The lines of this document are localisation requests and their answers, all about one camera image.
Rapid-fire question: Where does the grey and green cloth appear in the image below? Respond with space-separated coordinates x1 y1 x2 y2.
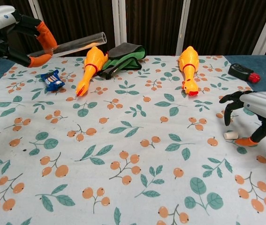
97 42 147 80

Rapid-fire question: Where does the blue snack packet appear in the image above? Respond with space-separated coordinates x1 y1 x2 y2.
40 69 66 91

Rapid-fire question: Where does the black device with red cap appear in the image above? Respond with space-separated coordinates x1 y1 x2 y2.
228 62 262 83

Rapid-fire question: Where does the yellow rubber chicken toy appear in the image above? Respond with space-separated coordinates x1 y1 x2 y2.
177 46 199 97
75 46 109 97

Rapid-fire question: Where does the dark pleated curtain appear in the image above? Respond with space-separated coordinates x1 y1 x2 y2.
0 0 266 59

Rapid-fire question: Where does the floral print tablecloth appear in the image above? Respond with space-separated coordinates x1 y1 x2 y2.
0 55 266 225

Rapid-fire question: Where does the small white cylinder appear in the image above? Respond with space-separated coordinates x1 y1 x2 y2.
224 131 239 141

